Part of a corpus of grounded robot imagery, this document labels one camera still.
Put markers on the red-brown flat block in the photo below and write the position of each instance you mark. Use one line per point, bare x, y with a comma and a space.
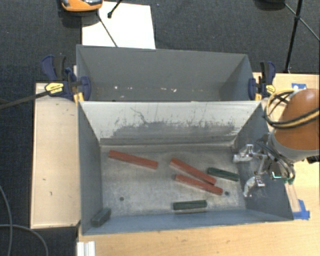
197, 184
133, 159
192, 171

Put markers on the grey metal bin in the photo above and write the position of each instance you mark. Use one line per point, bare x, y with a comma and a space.
160, 180

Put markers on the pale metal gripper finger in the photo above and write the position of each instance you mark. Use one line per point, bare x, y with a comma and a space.
246, 155
256, 182

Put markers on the black cylinder on white bracket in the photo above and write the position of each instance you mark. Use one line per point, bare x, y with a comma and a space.
313, 159

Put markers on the pale wood board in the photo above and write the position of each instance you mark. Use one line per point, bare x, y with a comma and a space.
56, 162

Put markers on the dark green flat block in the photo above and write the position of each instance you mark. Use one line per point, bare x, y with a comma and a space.
190, 205
101, 217
223, 174

